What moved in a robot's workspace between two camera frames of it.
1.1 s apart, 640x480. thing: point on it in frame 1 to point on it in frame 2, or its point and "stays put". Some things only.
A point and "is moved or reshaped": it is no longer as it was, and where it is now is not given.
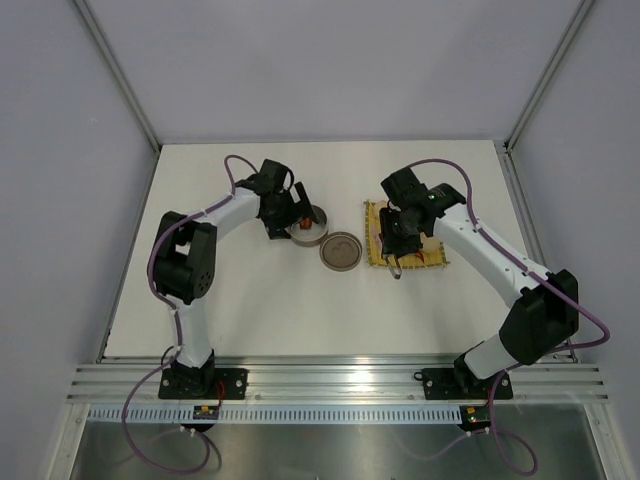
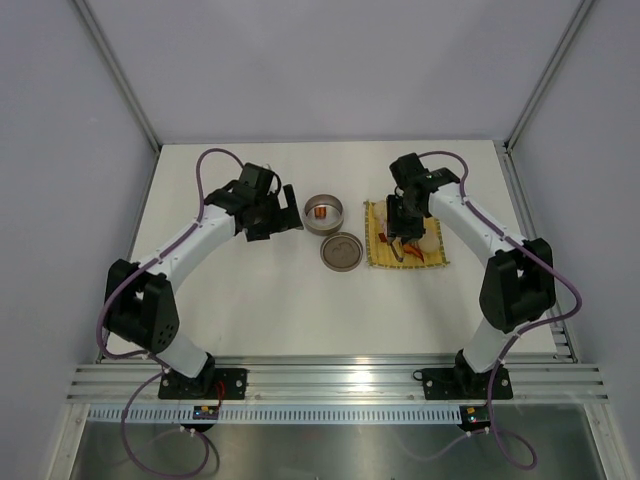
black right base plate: x=461 y=384 stays put
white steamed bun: x=431 y=245 stays put
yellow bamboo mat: x=375 y=254 stays put
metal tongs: x=397 y=270 is moved or reshaped
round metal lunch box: x=313 y=235 to x=323 y=214
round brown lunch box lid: x=340 y=251 stays put
